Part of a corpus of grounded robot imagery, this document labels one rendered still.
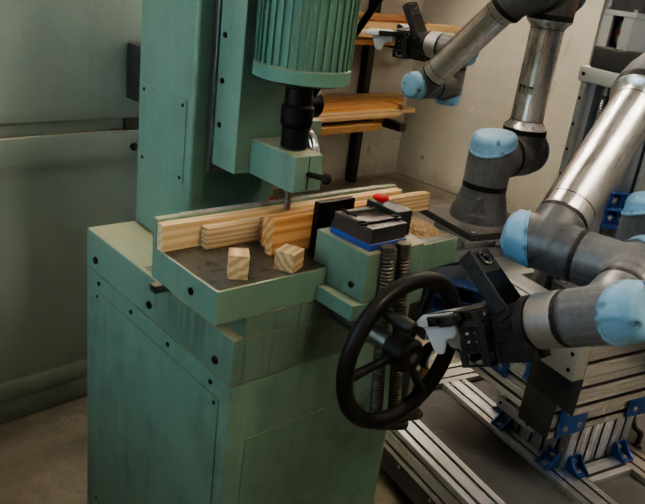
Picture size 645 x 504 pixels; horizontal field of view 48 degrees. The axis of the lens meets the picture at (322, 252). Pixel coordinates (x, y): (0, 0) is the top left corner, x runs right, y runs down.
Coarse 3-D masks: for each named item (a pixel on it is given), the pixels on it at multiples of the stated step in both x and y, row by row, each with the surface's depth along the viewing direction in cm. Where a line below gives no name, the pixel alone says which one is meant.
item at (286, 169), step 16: (256, 144) 137; (272, 144) 136; (256, 160) 138; (272, 160) 134; (288, 160) 131; (304, 160) 131; (320, 160) 133; (272, 176) 135; (288, 176) 131; (304, 176) 132; (288, 192) 137
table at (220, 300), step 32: (160, 256) 125; (192, 256) 125; (224, 256) 127; (256, 256) 128; (448, 256) 151; (192, 288) 119; (224, 288) 115; (256, 288) 118; (288, 288) 123; (320, 288) 127; (224, 320) 116; (352, 320) 122
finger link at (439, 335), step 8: (448, 312) 105; (424, 320) 107; (424, 328) 108; (432, 328) 107; (440, 328) 105; (448, 328) 104; (456, 328) 103; (432, 336) 107; (440, 336) 106; (448, 336) 104; (456, 336) 104; (432, 344) 107; (440, 344) 106; (440, 352) 106
